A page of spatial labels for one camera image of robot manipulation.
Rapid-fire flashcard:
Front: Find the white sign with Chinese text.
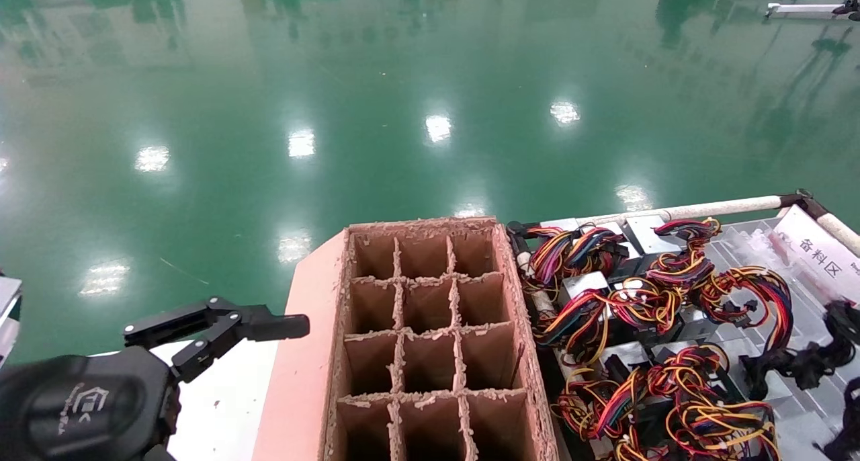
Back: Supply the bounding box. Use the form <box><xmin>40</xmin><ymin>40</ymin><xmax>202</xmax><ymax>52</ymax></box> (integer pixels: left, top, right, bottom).
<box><xmin>773</xmin><ymin>204</ymin><xmax>860</xmax><ymax>294</ymax></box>

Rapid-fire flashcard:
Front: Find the white grey panel edge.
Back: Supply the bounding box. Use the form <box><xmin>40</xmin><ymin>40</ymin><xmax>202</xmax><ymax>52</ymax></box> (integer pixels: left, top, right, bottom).
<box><xmin>0</xmin><ymin>276</ymin><xmax>24</xmax><ymax>368</ymax></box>

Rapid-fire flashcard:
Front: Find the cardboard box with dividers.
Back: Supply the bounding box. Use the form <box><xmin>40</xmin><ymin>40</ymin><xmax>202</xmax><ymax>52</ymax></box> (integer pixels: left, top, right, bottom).
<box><xmin>252</xmin><ymin>216</ymin><xmax>562</xmax><ymax>461</ymax></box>

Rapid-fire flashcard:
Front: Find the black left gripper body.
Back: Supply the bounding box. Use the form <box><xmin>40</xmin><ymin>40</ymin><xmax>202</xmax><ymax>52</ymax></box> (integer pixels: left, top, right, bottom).
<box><xmin>0</xmin><ymin>345</ymin><xmax>181</xmax><ymax>461</ymax></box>

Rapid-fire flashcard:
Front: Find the power supply with coloured wires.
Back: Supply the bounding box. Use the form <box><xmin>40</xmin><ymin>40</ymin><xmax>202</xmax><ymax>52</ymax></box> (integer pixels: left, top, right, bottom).
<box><xmin>621</xmin><ymin>216</ymin><xmax>723</xmax><ymax>287</ymax></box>
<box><xmin>554</xmin><ymin>343</ymin><xmax>736</xmax><ymax>442</ymax></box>
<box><xmin>523</xmin><ymin>222</ymin><xmax>629</xmax><ymax>284</ymax></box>
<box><xmin>608</xmin><ymin>394</ymin><xmax>787</xmax><ymax>461</ymax></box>
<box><xmin>695</xmin><ymin>265</ymin><xmax>795</xmax><ymax>334</ymax></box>
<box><xmin>537</xmin><ymin>273</ymin><xmax>683</xmax><ymax>351</ymax></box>

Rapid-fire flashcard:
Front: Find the pile of wired power supplies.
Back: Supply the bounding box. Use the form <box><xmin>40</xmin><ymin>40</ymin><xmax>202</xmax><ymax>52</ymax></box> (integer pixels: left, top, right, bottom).
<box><xmin>537</xmin><ymin>216</ymin><xmax>860</xmax><ymax>461</ymax></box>

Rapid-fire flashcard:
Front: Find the white floor base bar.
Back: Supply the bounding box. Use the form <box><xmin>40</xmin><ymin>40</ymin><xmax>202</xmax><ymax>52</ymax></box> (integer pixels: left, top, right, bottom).
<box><xmin>766</xmin><ymin>1</ymin><xmax>860</xmax><ymax>22</ymax></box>

